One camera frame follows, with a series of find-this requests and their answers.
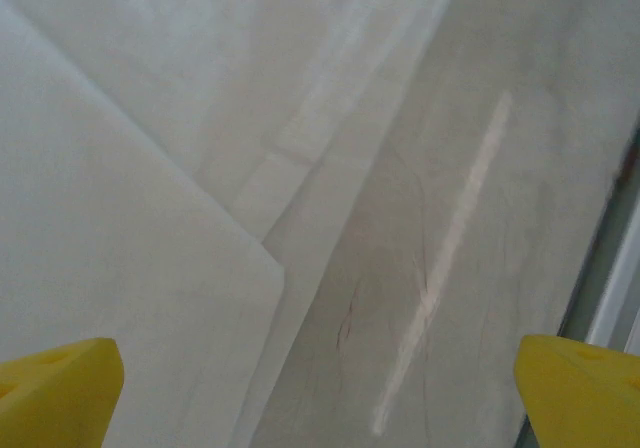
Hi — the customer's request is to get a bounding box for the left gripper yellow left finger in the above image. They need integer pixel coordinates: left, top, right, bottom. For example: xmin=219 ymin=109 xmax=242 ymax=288
xmin=0 ymin=337 xmax=125 ymax=448

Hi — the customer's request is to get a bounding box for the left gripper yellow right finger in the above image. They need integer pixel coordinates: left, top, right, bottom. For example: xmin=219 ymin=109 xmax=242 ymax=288
xmin=514 ymin=334 xmax=640 ymax=448

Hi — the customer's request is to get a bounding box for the white t-shirt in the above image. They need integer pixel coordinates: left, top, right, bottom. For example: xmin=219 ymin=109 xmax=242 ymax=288
xmin=0 ymin=0 xmax=469 ymax=448

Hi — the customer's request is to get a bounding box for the long aluminium base beam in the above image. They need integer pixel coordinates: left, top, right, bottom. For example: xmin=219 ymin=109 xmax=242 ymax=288
xmin=582 ymin=202 xmax=640 ymax=357

